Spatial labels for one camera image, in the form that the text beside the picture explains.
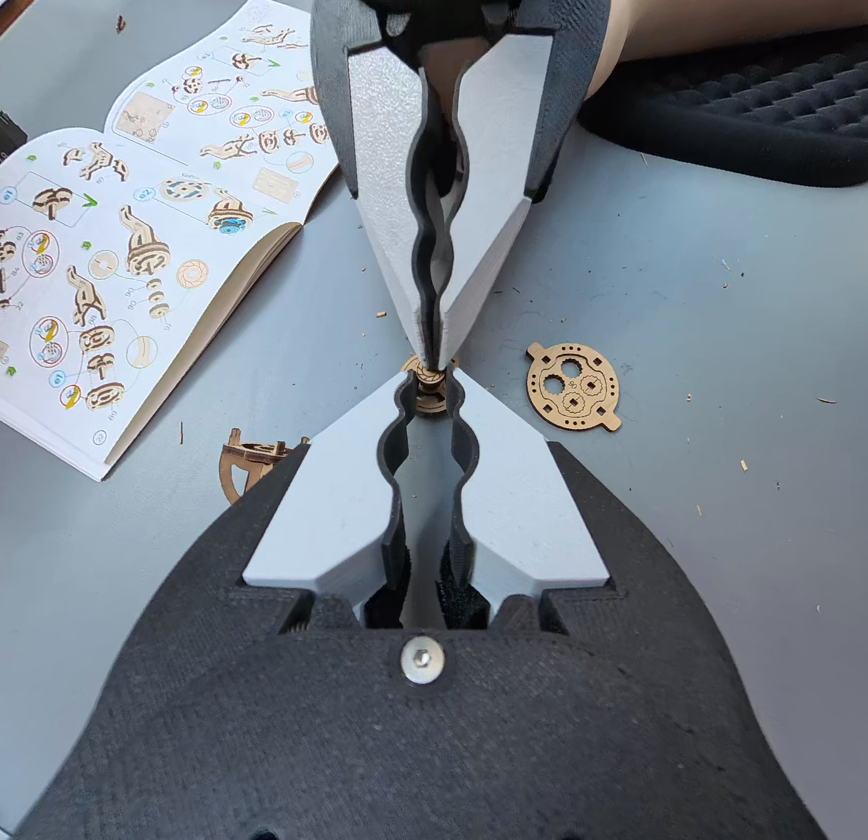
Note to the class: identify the black padded cushion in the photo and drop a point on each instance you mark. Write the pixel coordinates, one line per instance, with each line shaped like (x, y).
(746, 121)

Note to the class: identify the black device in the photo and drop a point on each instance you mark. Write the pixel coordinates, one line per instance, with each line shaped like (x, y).
(10, 138)

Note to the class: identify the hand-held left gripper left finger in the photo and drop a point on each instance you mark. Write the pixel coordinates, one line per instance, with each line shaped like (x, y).
(325, 514)

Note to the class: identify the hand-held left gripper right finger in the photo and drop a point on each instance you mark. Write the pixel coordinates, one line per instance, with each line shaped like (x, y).
(529, 514)

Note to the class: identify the person's right forearm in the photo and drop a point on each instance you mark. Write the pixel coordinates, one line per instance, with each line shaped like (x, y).
(712, 13)

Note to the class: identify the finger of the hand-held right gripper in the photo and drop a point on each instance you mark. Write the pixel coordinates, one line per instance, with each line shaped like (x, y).
(502, 176)
(383, 176)

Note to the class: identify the small wooden gear assembly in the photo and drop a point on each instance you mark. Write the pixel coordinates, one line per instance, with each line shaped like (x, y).
(428, 403)

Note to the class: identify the round wooden plate with holes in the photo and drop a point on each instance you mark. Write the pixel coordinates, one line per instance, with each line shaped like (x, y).
(574, 383)

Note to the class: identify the partly built wooden model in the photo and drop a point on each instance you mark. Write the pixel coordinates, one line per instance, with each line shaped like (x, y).
(254, 457)

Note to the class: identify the illustrated instruction booklet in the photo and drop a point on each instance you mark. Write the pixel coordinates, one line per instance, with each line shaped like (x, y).
(169, 311)

